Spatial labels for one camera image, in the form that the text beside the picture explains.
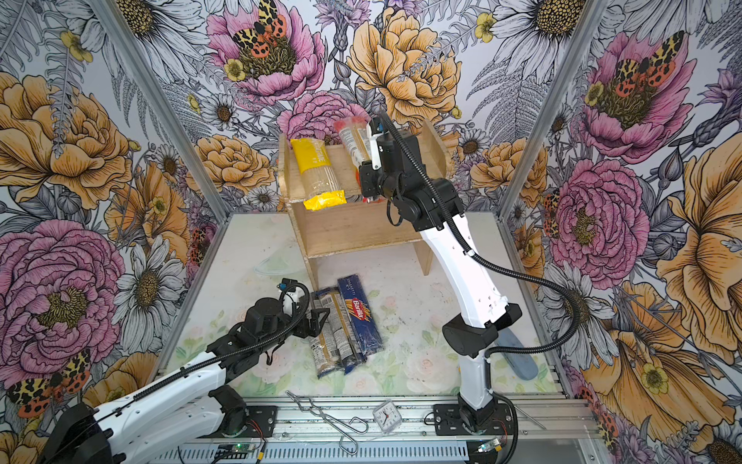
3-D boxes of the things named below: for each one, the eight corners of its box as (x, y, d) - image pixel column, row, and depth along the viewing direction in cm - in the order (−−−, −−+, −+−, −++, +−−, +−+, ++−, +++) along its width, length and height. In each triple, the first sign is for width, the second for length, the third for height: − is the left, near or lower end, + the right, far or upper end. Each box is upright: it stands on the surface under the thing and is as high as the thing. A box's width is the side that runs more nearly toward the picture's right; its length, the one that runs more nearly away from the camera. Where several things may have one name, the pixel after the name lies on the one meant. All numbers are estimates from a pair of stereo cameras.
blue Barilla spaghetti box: (359, 362, 85) (359, 358, 82) (336, 286, 102) (334, 280, 99) (386, 352, 87) (386, 348, 84) (358, 279, 104) (358, 273, 101)
